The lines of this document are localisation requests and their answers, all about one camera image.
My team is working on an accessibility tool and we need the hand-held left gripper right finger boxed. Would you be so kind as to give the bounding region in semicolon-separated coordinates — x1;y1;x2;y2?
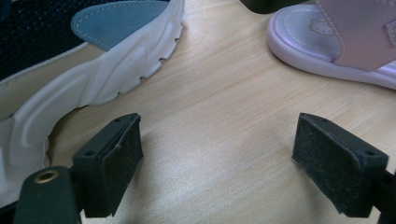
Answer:
291;112;389;218

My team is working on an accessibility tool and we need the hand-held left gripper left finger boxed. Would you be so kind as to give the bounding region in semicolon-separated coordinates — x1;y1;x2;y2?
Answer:
72;113;145;218

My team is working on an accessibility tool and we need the navy and white sneaker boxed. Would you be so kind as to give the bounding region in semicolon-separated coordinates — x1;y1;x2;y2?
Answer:
0;0;186;208

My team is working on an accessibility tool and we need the red and black shoe rack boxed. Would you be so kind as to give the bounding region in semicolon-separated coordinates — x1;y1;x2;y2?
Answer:
239;0;310;15

